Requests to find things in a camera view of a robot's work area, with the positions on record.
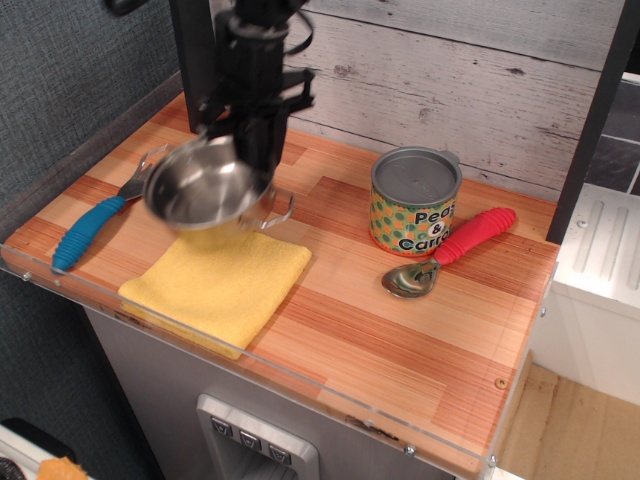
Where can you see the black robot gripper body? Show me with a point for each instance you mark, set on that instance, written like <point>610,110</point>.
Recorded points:
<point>250,79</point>

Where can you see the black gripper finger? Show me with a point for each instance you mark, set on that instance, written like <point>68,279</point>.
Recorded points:
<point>249,143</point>
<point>276,128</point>

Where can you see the stainless steel pot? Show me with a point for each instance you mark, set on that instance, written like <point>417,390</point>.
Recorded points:
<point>212,198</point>

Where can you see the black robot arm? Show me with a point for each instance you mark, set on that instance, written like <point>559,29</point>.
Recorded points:
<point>264,13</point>

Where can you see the peas and carrots can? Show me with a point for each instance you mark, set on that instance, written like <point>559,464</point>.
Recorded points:
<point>413,199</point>

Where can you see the yellow folded cloth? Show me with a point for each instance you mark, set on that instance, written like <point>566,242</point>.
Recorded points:
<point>219,298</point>

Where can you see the clear acrylic edge guard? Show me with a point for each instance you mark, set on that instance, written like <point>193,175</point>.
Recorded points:
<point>462,462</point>

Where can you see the grey cabinet with dispenser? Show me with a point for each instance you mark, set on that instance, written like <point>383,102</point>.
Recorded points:
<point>205,417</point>

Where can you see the white toy sink unit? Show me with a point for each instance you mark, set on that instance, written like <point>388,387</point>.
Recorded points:
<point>587,329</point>

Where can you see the orange black object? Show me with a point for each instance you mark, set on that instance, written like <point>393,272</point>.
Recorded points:
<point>27,452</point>

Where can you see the dark left vertical post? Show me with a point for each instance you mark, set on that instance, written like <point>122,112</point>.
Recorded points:
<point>193,26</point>

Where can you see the blue handled metal fork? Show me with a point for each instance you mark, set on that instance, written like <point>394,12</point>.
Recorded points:
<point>82,233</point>

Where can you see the red handled metal spoon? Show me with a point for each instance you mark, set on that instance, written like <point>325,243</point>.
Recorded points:
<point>418,279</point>

